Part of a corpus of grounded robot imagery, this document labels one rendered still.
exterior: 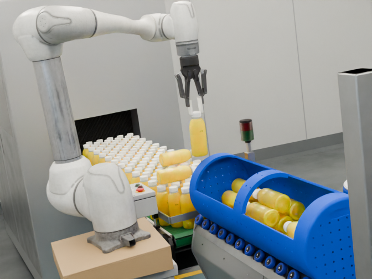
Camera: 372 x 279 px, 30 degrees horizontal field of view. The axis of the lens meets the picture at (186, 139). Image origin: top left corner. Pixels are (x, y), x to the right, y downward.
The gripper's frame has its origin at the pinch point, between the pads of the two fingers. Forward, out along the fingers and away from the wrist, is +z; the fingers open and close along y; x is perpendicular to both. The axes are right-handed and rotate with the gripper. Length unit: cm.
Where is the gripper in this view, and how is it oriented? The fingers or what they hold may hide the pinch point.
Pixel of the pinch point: (195, 106)
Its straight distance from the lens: 277.8
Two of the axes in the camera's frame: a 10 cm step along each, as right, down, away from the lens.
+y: 9.2, -1.9, 3.5
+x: -3.8, -1.3, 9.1
